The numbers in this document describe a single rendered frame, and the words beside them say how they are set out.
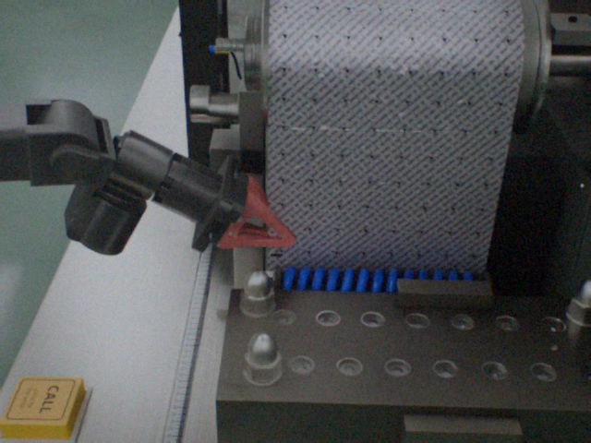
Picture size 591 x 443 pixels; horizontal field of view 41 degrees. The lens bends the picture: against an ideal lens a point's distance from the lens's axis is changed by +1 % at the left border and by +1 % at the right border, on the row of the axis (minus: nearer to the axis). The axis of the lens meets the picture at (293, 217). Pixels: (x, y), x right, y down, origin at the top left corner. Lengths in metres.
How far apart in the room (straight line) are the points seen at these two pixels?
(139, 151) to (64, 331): 0.31
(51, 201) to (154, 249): 1.96
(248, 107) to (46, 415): 0.38
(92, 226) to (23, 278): 1.87
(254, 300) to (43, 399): 0.25
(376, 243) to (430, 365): 0.16
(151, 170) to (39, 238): 2.10
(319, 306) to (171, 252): 0.36
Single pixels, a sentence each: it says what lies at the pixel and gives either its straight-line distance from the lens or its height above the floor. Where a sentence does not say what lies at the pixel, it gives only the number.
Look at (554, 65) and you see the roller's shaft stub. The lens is 0.83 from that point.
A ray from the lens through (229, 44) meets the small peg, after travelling 0.78.
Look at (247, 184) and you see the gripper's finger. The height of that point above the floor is 1.13.
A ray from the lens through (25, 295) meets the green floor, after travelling 2.60.
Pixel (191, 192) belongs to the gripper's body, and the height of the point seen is 1.14.
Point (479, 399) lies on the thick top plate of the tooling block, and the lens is 0.73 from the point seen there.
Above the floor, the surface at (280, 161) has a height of 1.16.
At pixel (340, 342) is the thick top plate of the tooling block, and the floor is 1.03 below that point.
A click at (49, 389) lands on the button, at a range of 0.90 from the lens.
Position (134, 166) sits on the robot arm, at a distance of 0.77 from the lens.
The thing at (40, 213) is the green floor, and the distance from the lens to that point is 3.00.
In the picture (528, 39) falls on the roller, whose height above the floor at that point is 1.29.
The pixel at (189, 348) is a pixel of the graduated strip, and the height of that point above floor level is 0.90.
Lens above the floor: 1.53
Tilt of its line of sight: 32 degrees down
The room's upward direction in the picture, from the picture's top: 1 degrees clockwise
